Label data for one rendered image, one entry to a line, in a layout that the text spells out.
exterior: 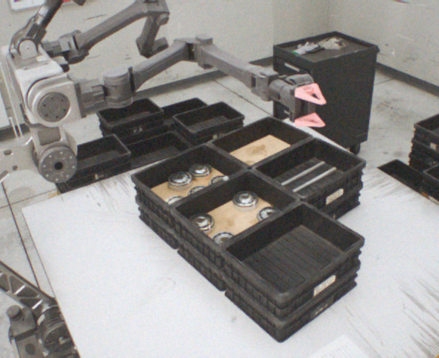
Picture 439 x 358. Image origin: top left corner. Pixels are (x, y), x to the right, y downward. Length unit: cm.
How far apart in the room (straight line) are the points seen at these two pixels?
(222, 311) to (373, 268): 60
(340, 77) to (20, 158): 228
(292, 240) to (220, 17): 375
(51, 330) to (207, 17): 376
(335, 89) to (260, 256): 194
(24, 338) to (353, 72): 263
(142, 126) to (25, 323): 154
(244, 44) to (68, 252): 388
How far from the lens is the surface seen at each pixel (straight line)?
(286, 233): 180
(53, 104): 142
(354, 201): 214
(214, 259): 168
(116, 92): 145
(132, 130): 328
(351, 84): 353
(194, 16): 508
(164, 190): 207
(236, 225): 184
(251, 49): 555
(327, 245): 177
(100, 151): 312
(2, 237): 350
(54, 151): 174
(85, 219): 221
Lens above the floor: 199
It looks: 34 degrees down
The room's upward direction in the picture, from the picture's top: 3 degrees counter-clockwise
